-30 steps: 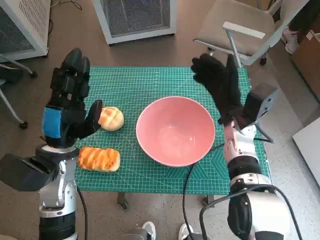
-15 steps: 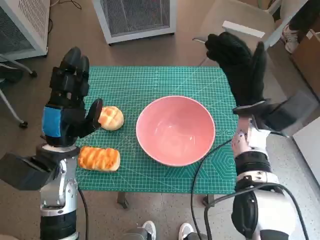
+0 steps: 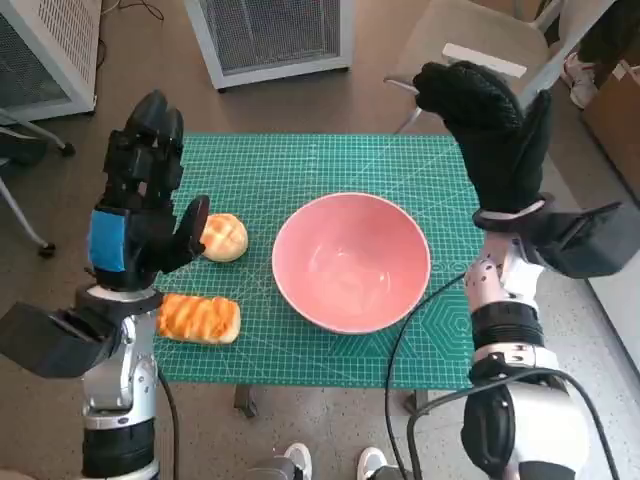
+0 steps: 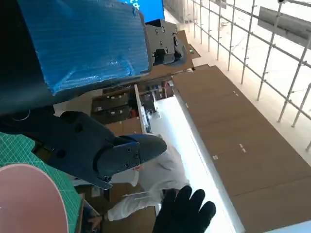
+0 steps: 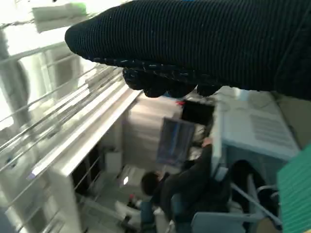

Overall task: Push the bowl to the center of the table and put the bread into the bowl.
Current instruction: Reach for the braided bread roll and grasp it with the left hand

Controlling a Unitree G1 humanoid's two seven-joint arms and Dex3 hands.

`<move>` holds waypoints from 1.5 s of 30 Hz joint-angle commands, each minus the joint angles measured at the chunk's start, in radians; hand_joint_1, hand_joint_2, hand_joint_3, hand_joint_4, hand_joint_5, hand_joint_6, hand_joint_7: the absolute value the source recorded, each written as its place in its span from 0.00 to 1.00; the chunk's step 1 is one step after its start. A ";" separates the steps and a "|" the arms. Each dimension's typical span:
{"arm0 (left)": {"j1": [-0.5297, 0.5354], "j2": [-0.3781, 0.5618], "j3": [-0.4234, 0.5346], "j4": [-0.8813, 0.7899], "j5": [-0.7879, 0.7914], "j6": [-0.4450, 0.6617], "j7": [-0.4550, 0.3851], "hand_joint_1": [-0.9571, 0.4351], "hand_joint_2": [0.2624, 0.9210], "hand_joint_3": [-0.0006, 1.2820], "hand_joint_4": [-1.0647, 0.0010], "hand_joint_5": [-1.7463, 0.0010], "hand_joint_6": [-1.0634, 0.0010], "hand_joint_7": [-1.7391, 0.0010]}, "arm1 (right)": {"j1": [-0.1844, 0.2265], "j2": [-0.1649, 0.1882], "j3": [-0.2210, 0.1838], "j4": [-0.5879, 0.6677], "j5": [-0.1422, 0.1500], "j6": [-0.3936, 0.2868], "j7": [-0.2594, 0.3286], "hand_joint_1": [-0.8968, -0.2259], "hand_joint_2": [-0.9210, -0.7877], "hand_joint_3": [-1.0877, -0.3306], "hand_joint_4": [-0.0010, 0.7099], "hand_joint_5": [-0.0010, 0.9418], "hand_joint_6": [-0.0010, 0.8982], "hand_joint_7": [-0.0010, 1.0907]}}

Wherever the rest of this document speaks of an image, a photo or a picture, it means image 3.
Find beige office chair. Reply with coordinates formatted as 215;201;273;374
384;0;621;136

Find black knitted gloved right hand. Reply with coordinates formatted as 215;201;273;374
412;59;554;214

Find rectangular toy bread loaf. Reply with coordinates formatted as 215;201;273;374
155;293;242;345

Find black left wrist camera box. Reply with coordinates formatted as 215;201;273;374
0;299;124;379

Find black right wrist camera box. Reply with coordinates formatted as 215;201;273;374
532;202;640;279

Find thin black floor cable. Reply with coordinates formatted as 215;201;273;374
97;0;166;69

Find white side table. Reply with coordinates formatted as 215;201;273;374
587;269;640;371

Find brown cardboard box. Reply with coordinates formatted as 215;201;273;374
582;59;640;201

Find pink bowl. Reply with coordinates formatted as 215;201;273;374
271;193;432;335

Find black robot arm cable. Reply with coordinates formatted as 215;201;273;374
384;272;469;480
157;372;181;480
405;374;621;480

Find green cutting mat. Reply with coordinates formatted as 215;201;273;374
152;132;496;390

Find bare black left hand blue tape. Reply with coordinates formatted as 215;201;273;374
87;89;211;291

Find grey-legged swivel chair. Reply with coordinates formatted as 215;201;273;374
0;107;77;259

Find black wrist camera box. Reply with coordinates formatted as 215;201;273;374
532;202;640;279
0;299;124;379

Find white grey robot left foot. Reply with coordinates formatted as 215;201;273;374
244;442;314;480

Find white perforated metal cabinet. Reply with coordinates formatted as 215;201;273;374
0;0;104;124
183;0;355;90

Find round toy bread bun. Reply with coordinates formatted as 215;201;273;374
199;213;250;263

